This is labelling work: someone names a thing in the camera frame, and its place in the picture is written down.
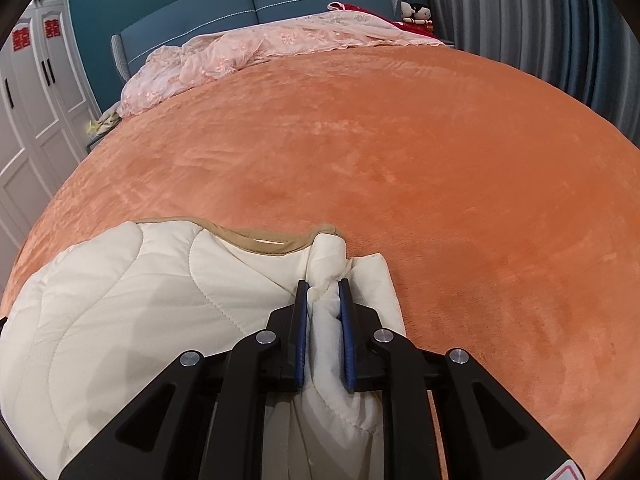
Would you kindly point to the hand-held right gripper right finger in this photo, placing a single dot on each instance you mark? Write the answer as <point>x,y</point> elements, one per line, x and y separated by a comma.
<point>347,350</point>

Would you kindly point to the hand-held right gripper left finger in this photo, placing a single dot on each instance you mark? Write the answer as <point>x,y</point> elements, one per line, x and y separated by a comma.
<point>300,350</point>

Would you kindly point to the white quilted jacket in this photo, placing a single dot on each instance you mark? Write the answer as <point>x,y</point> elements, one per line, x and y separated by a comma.
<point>125,310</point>

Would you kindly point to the beige clothes pile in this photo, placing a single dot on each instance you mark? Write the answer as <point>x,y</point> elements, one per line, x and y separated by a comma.
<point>105,120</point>

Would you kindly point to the bed with orange blanket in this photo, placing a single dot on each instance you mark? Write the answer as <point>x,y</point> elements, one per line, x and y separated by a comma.
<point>400,160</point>

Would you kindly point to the grey nightstand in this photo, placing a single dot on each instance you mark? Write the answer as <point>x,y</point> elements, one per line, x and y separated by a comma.
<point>94,143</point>

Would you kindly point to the pink lace bedspread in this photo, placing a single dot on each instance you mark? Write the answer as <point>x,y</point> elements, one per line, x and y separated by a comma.
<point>225,55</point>

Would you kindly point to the plush doll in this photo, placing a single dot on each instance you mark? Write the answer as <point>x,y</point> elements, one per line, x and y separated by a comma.
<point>406,11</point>
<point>422,14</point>

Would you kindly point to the white wardrobe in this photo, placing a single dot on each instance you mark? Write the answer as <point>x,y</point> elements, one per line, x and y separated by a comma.
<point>40,110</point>

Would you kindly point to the grey blue curtain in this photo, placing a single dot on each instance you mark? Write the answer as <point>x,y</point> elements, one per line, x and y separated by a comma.
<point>525,20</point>

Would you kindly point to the red paper door decoration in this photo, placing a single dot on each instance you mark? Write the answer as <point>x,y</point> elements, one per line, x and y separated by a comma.
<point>51,29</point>
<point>20,37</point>

